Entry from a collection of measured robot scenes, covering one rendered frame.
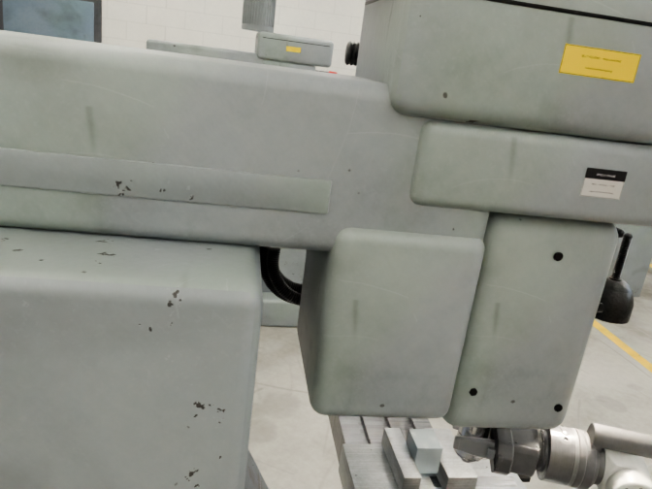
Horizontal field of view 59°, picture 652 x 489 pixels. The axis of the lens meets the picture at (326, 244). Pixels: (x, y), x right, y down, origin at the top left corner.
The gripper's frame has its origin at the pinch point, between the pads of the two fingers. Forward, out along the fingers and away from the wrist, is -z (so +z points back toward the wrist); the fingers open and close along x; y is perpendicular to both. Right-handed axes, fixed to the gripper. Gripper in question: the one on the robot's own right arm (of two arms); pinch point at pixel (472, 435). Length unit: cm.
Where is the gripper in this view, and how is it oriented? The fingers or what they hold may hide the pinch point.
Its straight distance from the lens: 99.7
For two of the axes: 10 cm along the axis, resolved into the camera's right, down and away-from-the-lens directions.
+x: -2.0, 2.8, -9.4
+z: 9.7, 1.7, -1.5
